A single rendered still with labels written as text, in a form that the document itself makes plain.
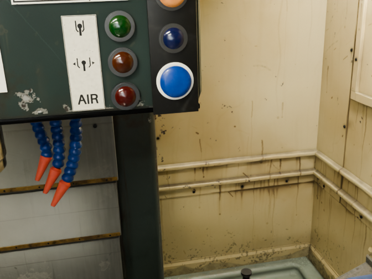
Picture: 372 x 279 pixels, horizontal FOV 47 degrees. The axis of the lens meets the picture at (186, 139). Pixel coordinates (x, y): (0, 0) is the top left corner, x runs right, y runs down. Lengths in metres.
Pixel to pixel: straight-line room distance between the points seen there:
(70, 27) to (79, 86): 0.05
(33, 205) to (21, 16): 0.81
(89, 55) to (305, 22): 1.25
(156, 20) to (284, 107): 1.25
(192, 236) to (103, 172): 0.70
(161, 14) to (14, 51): 0.13
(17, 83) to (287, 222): 1.52
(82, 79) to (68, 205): 0.78
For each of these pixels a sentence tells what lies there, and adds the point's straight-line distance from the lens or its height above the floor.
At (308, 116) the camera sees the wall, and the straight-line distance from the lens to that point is 1.67.
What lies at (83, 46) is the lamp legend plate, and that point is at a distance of 0.40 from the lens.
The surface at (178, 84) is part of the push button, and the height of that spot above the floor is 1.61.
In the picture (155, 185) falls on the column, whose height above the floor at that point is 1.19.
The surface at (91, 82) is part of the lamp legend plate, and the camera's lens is 0.41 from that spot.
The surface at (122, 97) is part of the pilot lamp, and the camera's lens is 0.41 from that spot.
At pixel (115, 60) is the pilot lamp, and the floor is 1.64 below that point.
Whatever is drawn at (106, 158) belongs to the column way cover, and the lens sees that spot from 1.10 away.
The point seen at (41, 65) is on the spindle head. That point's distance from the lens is 0.41.
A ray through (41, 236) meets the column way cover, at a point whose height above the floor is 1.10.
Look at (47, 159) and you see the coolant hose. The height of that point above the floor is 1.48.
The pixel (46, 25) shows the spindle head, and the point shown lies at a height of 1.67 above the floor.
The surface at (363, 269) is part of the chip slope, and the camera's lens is 1.53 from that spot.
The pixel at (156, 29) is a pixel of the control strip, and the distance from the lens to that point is 0.40.
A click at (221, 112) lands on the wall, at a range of 1.54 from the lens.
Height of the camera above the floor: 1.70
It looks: 19 degrees down
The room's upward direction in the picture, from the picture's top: 2 degrees counter-clockwise
